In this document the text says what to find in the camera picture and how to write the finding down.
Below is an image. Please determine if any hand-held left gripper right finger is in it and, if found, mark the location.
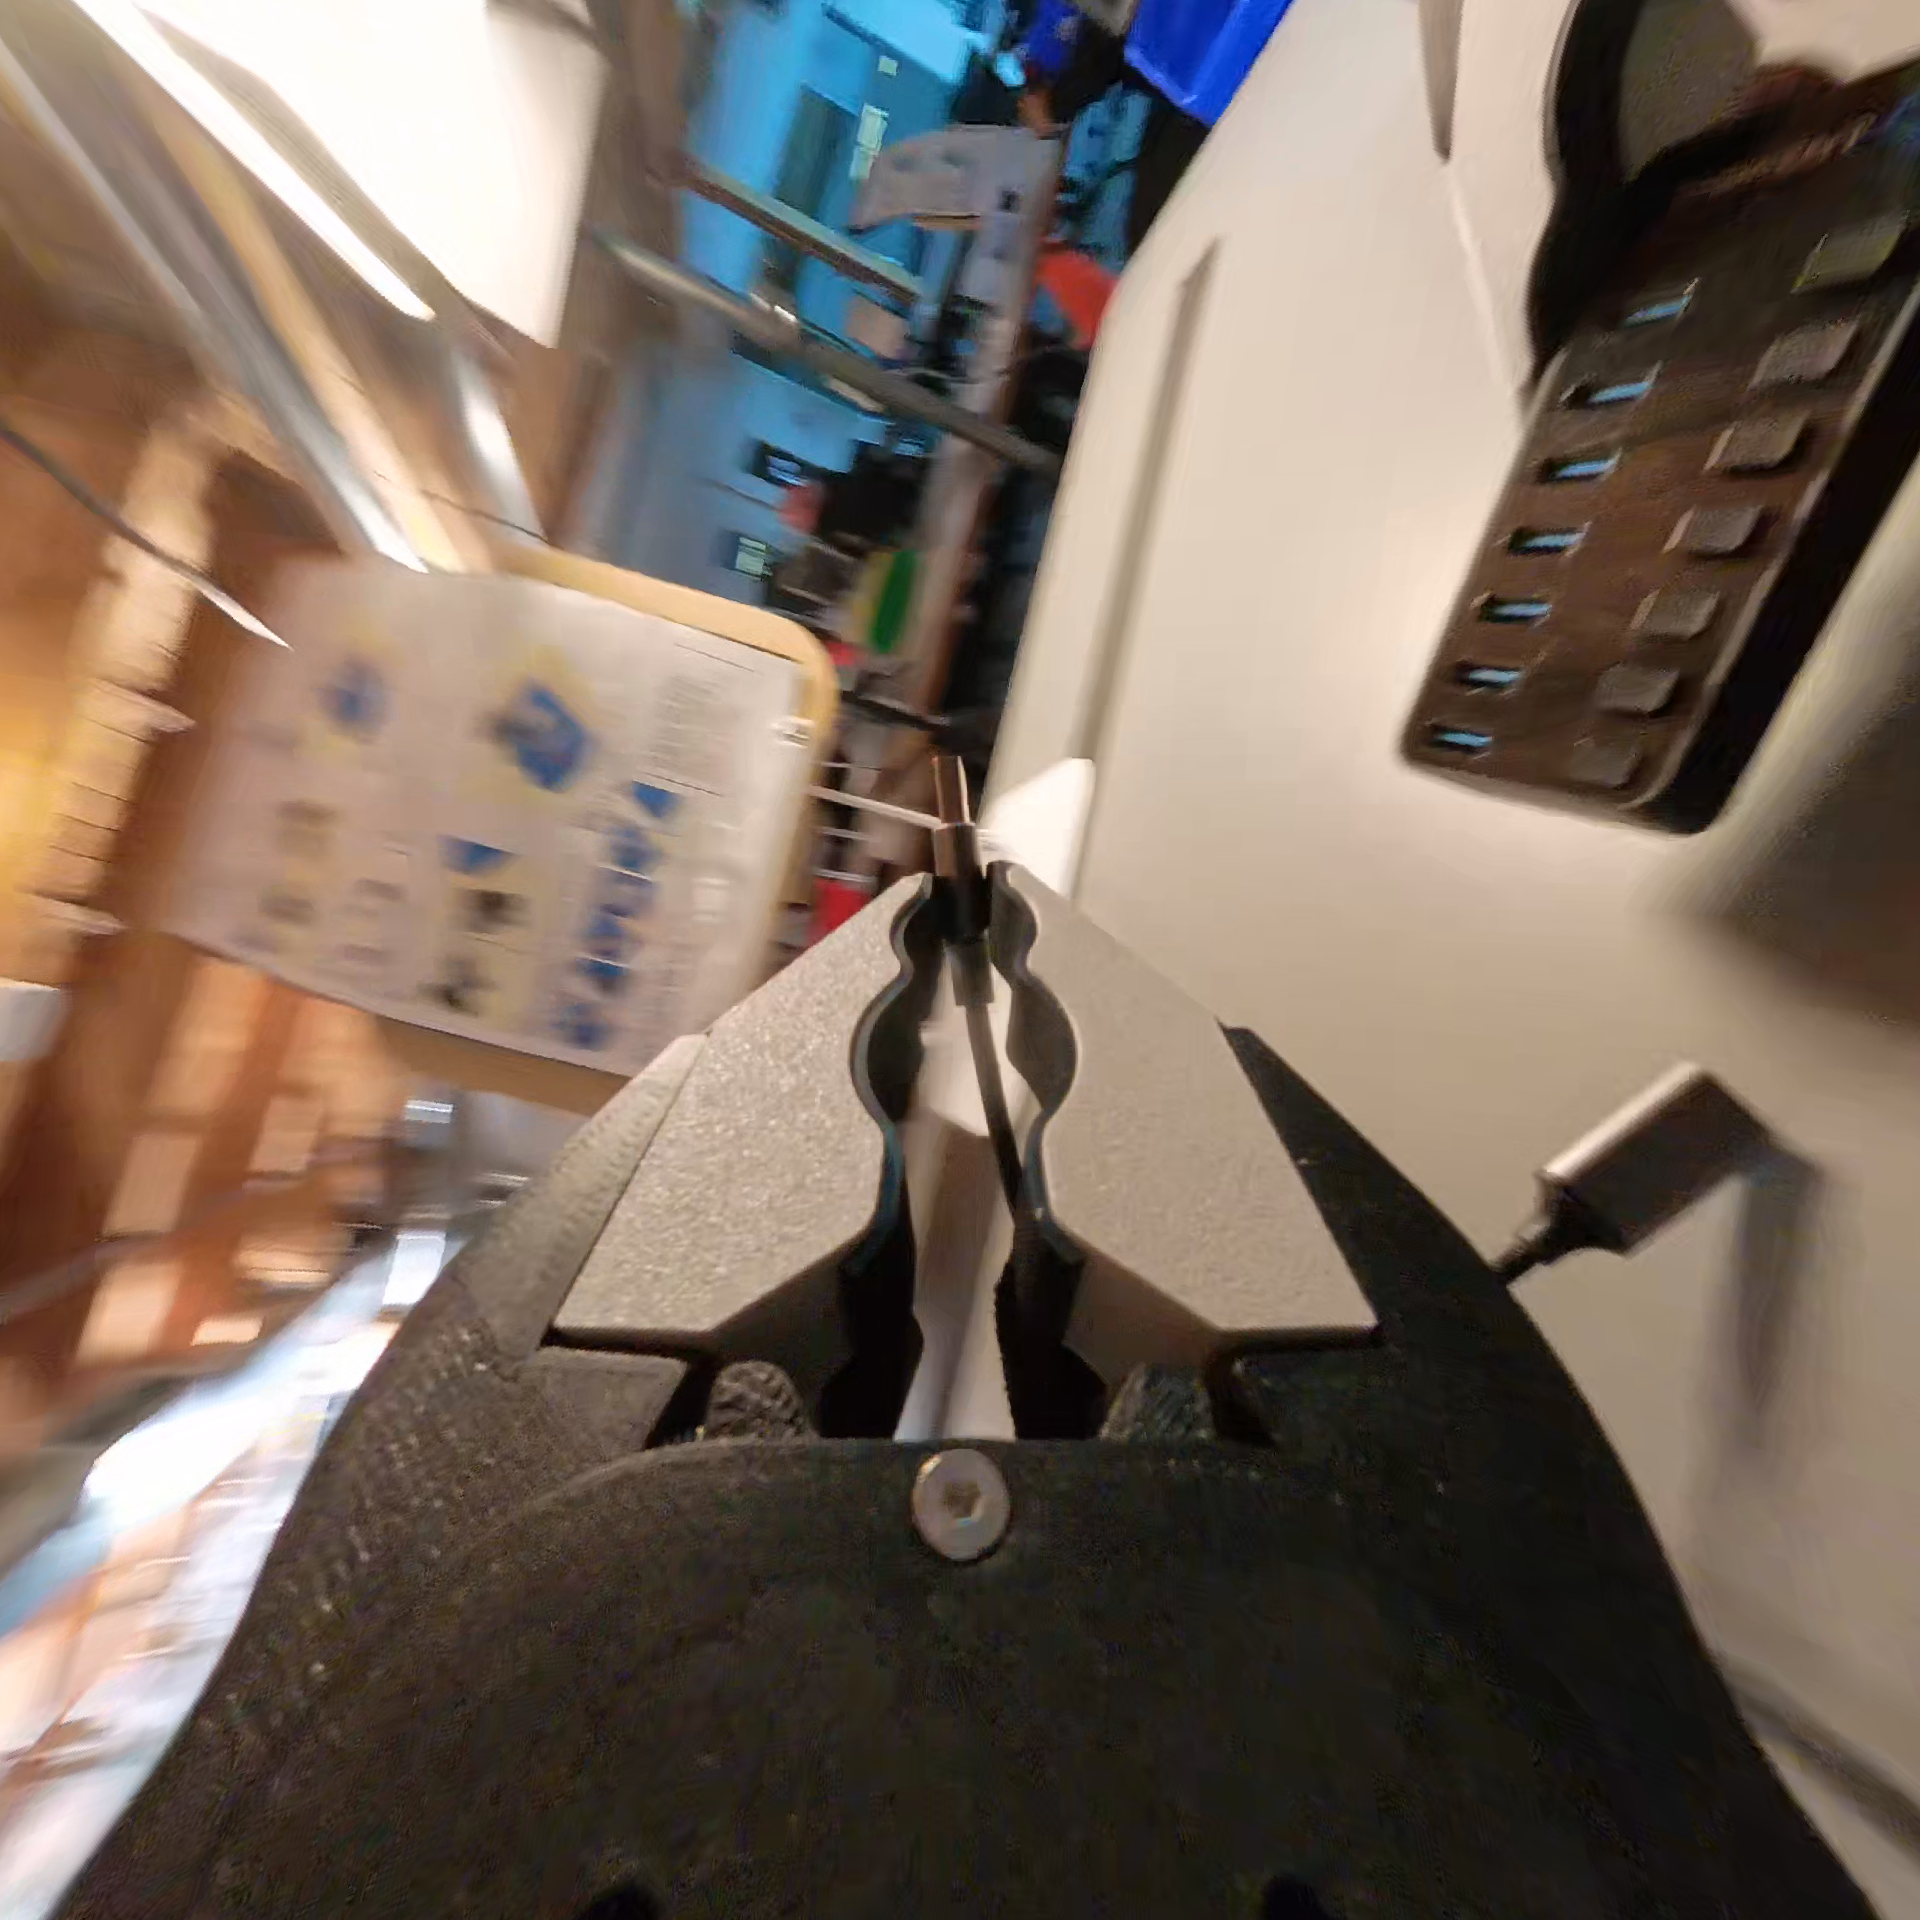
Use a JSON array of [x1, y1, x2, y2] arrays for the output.
[[983, 860, 1383, 1440]]

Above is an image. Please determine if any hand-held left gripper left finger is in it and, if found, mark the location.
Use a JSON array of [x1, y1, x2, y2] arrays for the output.
[[549, 874, 942, 1440]]

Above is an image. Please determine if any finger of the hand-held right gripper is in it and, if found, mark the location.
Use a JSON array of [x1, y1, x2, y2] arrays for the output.
[[1432, 0, 1766, 377]]

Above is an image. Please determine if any black usb hub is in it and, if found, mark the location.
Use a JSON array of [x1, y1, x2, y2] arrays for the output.
[[1398, 61, 1920, 839]]

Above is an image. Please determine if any usb cable with grey connector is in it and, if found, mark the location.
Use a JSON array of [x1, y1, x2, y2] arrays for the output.
[[925, 756, 1773, 1281]]

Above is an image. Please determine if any blue storage bin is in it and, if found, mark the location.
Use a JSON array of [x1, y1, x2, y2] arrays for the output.
[[1126, 0, 1293, 126]]

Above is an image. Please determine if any red plastic object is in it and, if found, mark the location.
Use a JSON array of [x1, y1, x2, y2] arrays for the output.
[[1033, 247, 1119, 351]]

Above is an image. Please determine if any printed instruction sheet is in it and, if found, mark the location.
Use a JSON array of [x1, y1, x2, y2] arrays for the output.
[[165, 563, 819, 1081]]

